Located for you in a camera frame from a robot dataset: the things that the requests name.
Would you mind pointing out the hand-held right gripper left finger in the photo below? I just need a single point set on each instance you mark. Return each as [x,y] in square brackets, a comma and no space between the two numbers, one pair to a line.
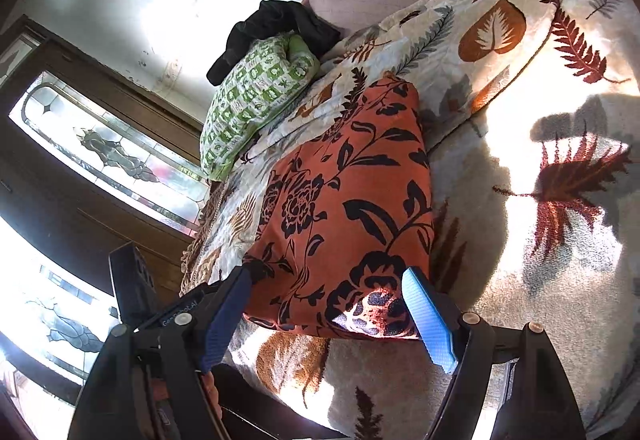
[225,320]

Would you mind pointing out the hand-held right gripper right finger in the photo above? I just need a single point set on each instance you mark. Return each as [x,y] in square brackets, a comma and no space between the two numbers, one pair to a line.
[430,325]

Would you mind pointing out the orange floral blouse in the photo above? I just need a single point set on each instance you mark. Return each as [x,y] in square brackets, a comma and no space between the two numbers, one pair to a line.
[340,200]

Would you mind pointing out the person's left hand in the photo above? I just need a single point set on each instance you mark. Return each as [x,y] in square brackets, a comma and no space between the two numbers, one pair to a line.
[212,392]

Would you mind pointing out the stained glass window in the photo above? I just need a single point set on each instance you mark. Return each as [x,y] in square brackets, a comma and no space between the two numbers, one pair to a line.
[115,149]
[55,315]

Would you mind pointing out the wooden stained-glass door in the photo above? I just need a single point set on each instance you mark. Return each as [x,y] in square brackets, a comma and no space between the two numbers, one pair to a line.
[75,69]

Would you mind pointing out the green checked pillow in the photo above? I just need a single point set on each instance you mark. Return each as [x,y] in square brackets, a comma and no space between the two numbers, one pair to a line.
[255,94]

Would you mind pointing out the leaf print blanket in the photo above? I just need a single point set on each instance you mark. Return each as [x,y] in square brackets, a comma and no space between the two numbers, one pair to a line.
[500,44]

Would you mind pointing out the black cloth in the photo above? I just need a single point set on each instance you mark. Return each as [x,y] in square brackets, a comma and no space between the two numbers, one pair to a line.
[280,24]

